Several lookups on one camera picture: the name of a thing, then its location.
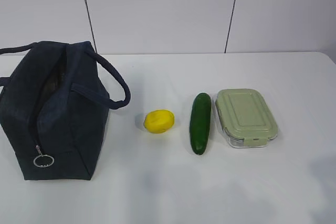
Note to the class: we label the yellow lemon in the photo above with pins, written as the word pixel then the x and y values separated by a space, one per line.
pixel 159 121

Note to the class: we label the green cucumber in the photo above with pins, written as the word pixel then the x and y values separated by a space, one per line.
pixel 200 123

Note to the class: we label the glass container green lid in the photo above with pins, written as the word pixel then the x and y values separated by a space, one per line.
pixel 245 118

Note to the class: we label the navy blue lunch bag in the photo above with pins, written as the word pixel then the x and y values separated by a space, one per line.
pixel 54 108

